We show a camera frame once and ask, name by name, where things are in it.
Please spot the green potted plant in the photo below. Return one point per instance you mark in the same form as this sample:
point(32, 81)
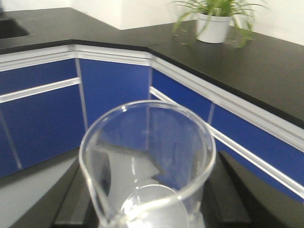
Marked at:
point(241, 11)

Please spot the clear glass beaker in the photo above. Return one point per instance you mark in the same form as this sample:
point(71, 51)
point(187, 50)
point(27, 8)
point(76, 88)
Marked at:
point(145, 164)

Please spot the blue lab bench cabinets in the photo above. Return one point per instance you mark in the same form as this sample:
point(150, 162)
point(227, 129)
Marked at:
point(50, 96)

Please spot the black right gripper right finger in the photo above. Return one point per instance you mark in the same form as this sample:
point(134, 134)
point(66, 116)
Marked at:
point(222, 203)

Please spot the black sink basin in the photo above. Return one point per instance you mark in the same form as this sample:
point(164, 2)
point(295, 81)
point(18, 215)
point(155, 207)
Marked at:
point(9, 28)

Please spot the white plant pot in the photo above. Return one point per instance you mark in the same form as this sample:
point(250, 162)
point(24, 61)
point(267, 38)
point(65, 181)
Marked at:
point(212, 29)

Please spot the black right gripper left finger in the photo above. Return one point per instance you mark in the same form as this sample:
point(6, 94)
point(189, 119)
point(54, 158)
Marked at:
point(76, 208)

